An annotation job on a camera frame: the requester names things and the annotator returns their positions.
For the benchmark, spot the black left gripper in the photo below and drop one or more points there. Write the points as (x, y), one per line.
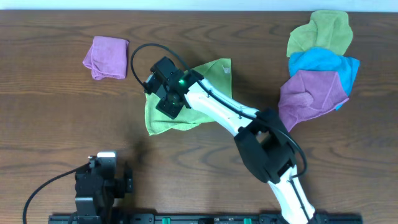
(123, 184)

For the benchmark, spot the light green microfiber cloth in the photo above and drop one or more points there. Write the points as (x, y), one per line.
(157, 123)

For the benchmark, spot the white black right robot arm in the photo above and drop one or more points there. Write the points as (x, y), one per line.
(265, 146)

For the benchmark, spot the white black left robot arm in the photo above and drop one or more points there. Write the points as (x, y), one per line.
(97, 189)

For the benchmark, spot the white cloth label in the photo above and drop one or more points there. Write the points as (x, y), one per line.
(227, 70)

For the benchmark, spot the folded purple cloth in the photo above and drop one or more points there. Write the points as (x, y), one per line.
(107, 58)

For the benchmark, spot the purple cloth in pile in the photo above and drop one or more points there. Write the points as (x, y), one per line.
(308, 95)

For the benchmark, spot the blue cloth in pile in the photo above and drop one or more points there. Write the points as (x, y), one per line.
(323, 60)

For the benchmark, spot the olive green cloth in pile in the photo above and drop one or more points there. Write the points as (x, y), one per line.
(326, 29)

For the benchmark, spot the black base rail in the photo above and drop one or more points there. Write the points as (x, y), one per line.
(270, 218)

